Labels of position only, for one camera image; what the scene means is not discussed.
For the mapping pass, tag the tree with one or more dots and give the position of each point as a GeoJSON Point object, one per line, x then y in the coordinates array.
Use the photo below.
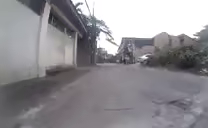
{"type": "Point", "coordinates": [98, 28]}

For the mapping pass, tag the white walled building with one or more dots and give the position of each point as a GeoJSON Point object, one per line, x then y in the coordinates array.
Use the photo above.
{"type": "Point", "coordinates": [25, 40]}

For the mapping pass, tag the person on motorbike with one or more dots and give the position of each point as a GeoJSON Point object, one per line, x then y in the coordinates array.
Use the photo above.
{"type": "Point", "coordinates": [126, 55]}

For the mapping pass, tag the grey asphalt road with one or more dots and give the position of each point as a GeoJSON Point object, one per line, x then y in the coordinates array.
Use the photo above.
{"type": "Point", "coordinates": [118, 96]}

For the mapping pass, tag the utility pole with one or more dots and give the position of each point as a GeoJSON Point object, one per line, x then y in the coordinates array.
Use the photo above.
{"type": "Point", "coordinates": [93, 36]}

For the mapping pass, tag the beige building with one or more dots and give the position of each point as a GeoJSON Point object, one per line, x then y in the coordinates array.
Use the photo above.
{"type": "Point", "coordinates": [168, 41]}

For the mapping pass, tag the grey building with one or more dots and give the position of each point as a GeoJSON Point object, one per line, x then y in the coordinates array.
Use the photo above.
{"type": "Point", "coordinates": [128, 46]}

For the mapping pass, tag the bushes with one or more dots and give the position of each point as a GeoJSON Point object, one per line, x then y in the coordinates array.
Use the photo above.
{"type": "Point", "coordinates": [188, 58]}

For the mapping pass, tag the white car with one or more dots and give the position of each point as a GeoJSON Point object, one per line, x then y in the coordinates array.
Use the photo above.
{"type": "Point", "coordinates": [144, 58]}

